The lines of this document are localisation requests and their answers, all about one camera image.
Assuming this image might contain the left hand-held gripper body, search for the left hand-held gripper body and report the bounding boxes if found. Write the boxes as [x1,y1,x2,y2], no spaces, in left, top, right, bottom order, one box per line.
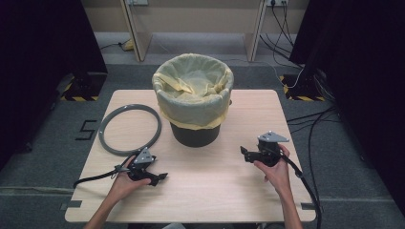
[126,146,158,183]

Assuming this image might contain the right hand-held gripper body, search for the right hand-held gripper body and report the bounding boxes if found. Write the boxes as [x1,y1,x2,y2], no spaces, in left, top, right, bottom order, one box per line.
[255,130,290,169]

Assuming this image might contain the grey bin rim ring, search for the grey bin rim ring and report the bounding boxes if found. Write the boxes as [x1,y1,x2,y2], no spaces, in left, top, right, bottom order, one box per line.
[97,103,163,157]

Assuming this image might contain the dark grey trash bin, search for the dark grey trash bin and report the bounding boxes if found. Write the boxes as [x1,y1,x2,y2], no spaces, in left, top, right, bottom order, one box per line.
[169,121,223,149]

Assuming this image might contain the yellow garbage bag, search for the yellow garbage bag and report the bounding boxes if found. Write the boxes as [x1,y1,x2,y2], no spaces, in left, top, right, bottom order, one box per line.
[151,52,235,131]

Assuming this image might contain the person's right hand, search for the person's right hand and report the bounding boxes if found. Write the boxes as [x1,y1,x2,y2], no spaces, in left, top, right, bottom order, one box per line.
[252,143,292,196]

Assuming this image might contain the person's left hand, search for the person's left hand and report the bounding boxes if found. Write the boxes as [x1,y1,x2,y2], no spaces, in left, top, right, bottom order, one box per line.
[109,155,153,205]

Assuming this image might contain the hazard striped stand base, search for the hazard striped stand base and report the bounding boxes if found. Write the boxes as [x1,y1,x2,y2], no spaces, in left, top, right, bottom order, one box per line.
[56,72,108,103]
[279,73,336,103]

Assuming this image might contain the beige desk leg panel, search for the beige desk leg panel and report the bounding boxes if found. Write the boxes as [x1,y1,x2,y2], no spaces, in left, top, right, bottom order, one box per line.
[119,0,154,63]
[243,0,268,63]

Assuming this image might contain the small yellow object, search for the small yellow object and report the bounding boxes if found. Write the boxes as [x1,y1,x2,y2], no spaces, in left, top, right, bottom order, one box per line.
[122,38,136,52]

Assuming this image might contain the black curtain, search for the black curtain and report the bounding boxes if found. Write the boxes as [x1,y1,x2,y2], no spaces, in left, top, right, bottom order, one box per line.
[288,0,405,218]
[0,0,108,173]

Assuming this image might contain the left hand-held gripper cable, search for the left hand-held gripper cable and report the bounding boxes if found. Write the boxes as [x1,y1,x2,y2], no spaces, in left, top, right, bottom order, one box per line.
[72,153,136,190]

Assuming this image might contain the hand-held gripper cable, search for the hand-held gripper cable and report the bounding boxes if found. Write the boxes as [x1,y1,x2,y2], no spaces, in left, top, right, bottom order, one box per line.
[279,155,323,229]
[72,153,136,190]

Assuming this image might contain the right hand-held gripper cable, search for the right hand-held gripper cable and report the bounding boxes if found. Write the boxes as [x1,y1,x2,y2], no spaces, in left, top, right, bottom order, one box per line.
[279,155,323,229]

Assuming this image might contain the black floor cables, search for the black floor cables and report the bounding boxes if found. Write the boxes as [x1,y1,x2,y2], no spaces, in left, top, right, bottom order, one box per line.
[286,105,340,204]

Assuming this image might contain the white floor cable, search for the white floor cable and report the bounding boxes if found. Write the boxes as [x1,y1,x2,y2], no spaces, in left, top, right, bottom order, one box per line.
[223,57,306,91]

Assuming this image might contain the thin black floor cable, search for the thin black floor cable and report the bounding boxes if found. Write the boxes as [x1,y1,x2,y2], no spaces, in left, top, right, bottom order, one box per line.
[99,41,129,52]

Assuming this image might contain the black wall socket cables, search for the black wall socket cables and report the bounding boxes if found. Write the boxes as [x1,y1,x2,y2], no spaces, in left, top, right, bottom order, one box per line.
[258,2,304,70]

